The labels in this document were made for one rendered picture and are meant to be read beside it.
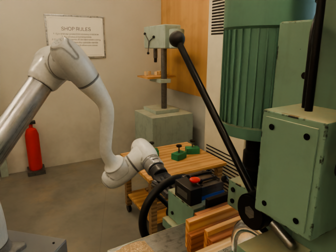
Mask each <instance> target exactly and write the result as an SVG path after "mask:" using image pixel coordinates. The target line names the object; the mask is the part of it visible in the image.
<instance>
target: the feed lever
mask: <svg viewBox="0 0 336 252"><path fill-rule="evenodd" d="M169 42H170V44H171V45H172V46H173V47H175V48H178V50H179V52H180V54H181V56H182V58H183V60H184V62H185V64H186V66H187V68H188V70H189V73H190V75H191V77H192V79H193V81H194V83H195V85H196V87H197V89H198V91H199V93H200V95H201V97H202V99H203V101H204V103H205V105H206V108H207V110H208V112H209V114H210V116H211V118H212V120H213V122H214V124H215V126H216V128H217V130H218V132H219V134H220V136H221V138H222V140H223V143H224V145H225V147H226V149H227V151H228V153H229V155H230V157H231V159H232V161H233V163H234V165H235V167H236V169H237V171H238V173H239V175H240V177H241V180H242V182H243V184H244V186H245V188H246V190H247V193H244V194H242V195H241V196H240V197H239V199H238V203H237V209H238V213H239V216H240V218H241V219H242V221H243V222H244V223H245V225H247V226H248V227H249V228H250V229H252V230H255V231H258V230H261V229H263V228H265V227H267V226H269V227H270V228H271V229H272V230H273V232H274V233H275V234H276V235H277V236H278V238H279V239H280V240H281V241H282V242H283V244H284V245H285V246H286V247H287V248H288V249H289V250H294V249H295V248H296V247H297V244H296V242H295V240H294V239H293V238H292V237H291V236H290V235H289V233H288V232H287V231H286V230H285V229H284V228H283V227H282V225H281V224H280V223H279V222H277V221H275V220H274V219H272V218H270V217H269V216H267V215H265V214H264V213H262V212H260V211H259V210H257V209H256V208H255V203H256V191H257V190H256V189H255V187H254V185H253V183H252V181H251V179H250V177H249V175H248V173H247V171H246V169H245V167H244V165H243V163H242V161H241V159H240V157H239V155H238V153H237V151H236V149H235V147H234V145H233V143H232V141H231V139H230V137H229V135H228V133H227V131H226V129H225V127H224V125H223V123H222V121H221V119H220V117H219V115H218V113H217V111H216V109H215V107H214V105H213V103H212V101H211V99H210V97H209V95H208V93H207V91H206V89H205V87H204V85H203V83H202V81H201V79H200V77H199V75H198V73H197V71H196V69H195V67H194V65H193V63H192V61H191V59H190V57H189V55H188V53H187V51H186V49H185V47H184V42H185V36H184V34H183V33H182V32H181V31H178V30H176V31H173V32H172V33H171V34H170V36H169Z"/></svg>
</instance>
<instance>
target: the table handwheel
mask: <svg viewBox="0 0 336 252"><path fill-rule="evenodd" d="M183 175H187V174H176V175H173V176H170V177H168V178H166V179H164V180H163V181H161V182H160V183H159V184H157V185H156V186H155V187H154V188H153V189H152V190H151V191H150V193H149V194H148V195H147V197H146V198H145V200H144V202H143V204H142V207H141V209H140V213H139V218H138V228H139V233H140V235H141V238H144V237H146V236H149V235H150V234H149V232H148V229H147V217H148V213H149V210H150V207H151V205H152V204H153V202H154V200H155V199H156V198H157V199H158V200H159V201H161V202H162V203H163V204H164V205H165V206H166V207H167V209H166V216H168V201H166V200H165V199H164V198H163V197H162V196H161V195H160V193H161V192H162V191H163V190H165V189H166V188H168V187H169V186H171V185H173V184H175V180H177V179H180V178H182V176H183Z"/></svg>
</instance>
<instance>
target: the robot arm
mask: <svg viewBox="0 0 336 252"><path fill-rule="evenodd" d="M27 76H28V78H27V80H26V81H25V83H24V84H23V85H22V87H21V88H20V90H19V91H18V92H17V94H16V95H15V97H14V98H13V100H12V101H11V102H10V104H9V105H8V107H7V108H6V109H5V111H4V112H3V114H2V115H1V117H0V167H1V166H2V164H3V163H4V161H5V160H6V158H7V157H8V155H9V154H10V152H11V151H12V149H13V148H14V146H15V145H16V143H17V142H18V140H19V139H20V137H21V136H22V134H23V133H24V131H25V130H26V129H27V127H28V126H29V124H30V123H31V121H32V120H33V118H34V117H35V115H36V114H37V112H38V111H39V109H40V108H41V106H42V105H43V103H44V102H45V100H46V99H47V97H48V96H49V94H50V93H51V92H54V91H56V90H57V89H58V88H59V87H60V86H61V85H62V84H63V83H64V82H66V81H71V82H72V83H73V84H74V85H75V86H76V87H77V88H78V89H79V90H81V91H82V92H83V93H84V94H86V95H87V96H88V97H89V98H90V99H91V100H92V101H94V102H95V104H96V105H97V107H98V109H99V114H100V128H99V151H100V156H101V158H102V160H103V162H104V164H105V166H104V170H105V171H104V172H103V174H102V177H101V181H102V183H103V184H104V185H105V186H106V187H107V188H109V189H115V188H118V187H120V186H122V185H123V184H125V183H126V182H128V181H129V180H131V179H132V178H133V177H134V176H135V175H136V174H137V173H138V172H140V171H142V170H144V169H145V171H146V172H147V174H148V175H149V176H151V177H152V179H153V181H152V182H151V186H152V187H155V186H156V185H157V184H159V183H160V182H161V181H163V180H165V179H166V178H168V177H171V176H172V175H170V174H169V173H168V171H167V169H166V168H165V167H164V163H163V162H162V160H161V159H160V157H159V156H158V153H157V151H156V150H155V148H154V147H153V146H152V145H151V144H150V143H149V142H148V141H147V140H145V139H144V138H138V139H136V140H134V141H133V142H132V145H131V151H130V152H129V154H128V155H126V156H125V157H123V156H121V155H114V154H113V152H112V139H113V128H114V106H113V102H112V99H111V97H110V95H109V93H108V91H107V89H106V87H105V85H104V83H103V81H102V79H101V77H100V75H99V73H98V71H97V70H96V68H95V66H94V64H93V63H92V61H91V60H90V59H89V57H88V56H87V55H86V53H85V52H84V51H83V50H82V49H81V47H80V46H79V45H77V44H76V43H75V42H74V41H72V40H71V39H69V38H67V37H60V38H58V39H56V40H55V41H54V42H53V43H52V44H51V45H49V46H45V47H43V48H41V49H39V50H38V51H37V52H36V53H35V54H34V56H33V59H32V62H31V65H30V67H29V69H28V72H27ZM26 247H27V244H26V242H25V241H11V240H10V239H9V236H8V232H7V225H6V220H5V216H4V212H3V208H2V205H1V202H0V252H21V251H23V250H24V249H25V248H26Z"/></svg>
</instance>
